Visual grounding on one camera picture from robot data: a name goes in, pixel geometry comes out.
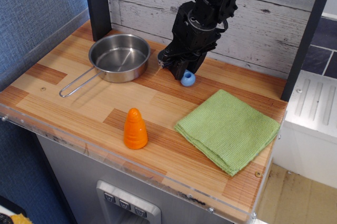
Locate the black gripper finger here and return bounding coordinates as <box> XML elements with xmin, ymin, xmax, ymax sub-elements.
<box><xmin>188</xmin><ymin>52</ymin><xmax>207</xmax><ymax>74</ymax></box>
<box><xmin>168</xmin><ymin>59</ymin><xmax>189</xmax><ymax>80</ymax></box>

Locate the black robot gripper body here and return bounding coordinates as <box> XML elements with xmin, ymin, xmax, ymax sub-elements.
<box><xmin>158</xmin><ymin>1</ymin><xmax>221</xmax><ymax>68</ymax></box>

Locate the blue and grey toy spoon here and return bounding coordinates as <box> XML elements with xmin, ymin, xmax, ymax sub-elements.
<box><xmin>180</xmin><ymin>70</ymin><xmax>196</xmax><ymax>87</ymax></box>

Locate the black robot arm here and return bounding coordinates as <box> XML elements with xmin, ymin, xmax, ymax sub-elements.
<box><xmin>157</xmin><ymin>0</ymin><xmax>237</xmax><ymax>80</ymax></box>

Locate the green folded cloth napkin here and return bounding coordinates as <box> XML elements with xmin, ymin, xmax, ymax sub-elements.
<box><xmin>174</xmin><ymin>90</ymin><xmax>280</xmax><ymax>176</ymax></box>

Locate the small steel saucepan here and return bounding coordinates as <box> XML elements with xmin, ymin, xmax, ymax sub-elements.
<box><xmin>59</xmin><ymin>34</ymin><xmax>151</xmax><ymax>98</ymax></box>

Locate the orange toy carrot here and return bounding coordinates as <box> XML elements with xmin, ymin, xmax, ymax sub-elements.
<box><xmin>124</xmin><ymin>108</ymin><xmax>148</xmax><ymax>150</ymax></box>

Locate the clear acrylic edge guard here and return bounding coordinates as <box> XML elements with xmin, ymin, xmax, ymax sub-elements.
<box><xmin>1</xmin><ymin>105</ymin><xmax>269</xmax><ymax>223</ymax></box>

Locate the white ribbed box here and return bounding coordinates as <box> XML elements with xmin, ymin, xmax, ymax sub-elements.
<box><xmin>273</xmin><ymin>71</ymin><xmax>336</xmax><ymax>188</ymax></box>

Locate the grey toy kitchen cabinet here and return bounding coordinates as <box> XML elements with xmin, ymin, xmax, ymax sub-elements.
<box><xmin>37</xmin><ymin>136</ymin><xmax>229</xmax><ymax>223</ymax></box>

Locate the silver dispenser button panel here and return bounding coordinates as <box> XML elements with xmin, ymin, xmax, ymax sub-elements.
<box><xmin>96</xmin><ymin>180</ymin><xmax>162</xmax><ymax>223</ymax></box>

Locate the yellow and black object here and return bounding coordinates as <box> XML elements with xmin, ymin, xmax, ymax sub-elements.
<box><xmin>1</xmin><ymin>206</ymin><xmax>33</xmax><ymax>224</ymax></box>

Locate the left dark frame post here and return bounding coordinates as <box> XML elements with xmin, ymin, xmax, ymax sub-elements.
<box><xmin>87</xmin><ymin>0</ymin><xmax>112</xmax><ymax>41</ymax></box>

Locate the dark frame post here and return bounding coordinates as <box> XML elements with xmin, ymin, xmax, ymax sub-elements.
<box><xmin>281</xmin><ymin>0</ymin><xmax>327</xmax><ymax>102</ymax></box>
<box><xmin>87</xmin><ymin>0</ymin><xmax>112</xmax><ymax>41</ymax></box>

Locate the right dark frame post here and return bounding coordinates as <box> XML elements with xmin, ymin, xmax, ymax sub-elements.
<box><xmin>281</xmin><ymin>0</ymin><xmax>327</xmax><ymax>102</ymax></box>

